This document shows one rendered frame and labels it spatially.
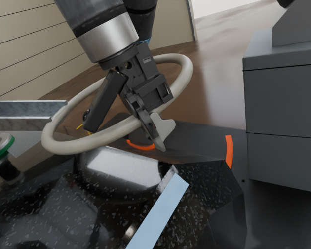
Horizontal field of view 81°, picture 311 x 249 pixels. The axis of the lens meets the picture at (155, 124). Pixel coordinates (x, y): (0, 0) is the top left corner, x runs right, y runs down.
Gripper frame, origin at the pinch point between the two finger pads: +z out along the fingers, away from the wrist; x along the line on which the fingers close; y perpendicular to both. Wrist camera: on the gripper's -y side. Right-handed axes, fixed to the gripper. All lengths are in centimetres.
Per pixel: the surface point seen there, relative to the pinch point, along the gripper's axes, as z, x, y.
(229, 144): 91, 63, 64
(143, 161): 3.6, 1.5, -4.0
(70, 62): 10, 638, -8
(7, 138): -5, 56, -45
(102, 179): 2.6, 3.8, -14.3
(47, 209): 1.5, 4.8, -27.6
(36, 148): -1, 38, -33
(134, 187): 3.5, -3.8, -8.8
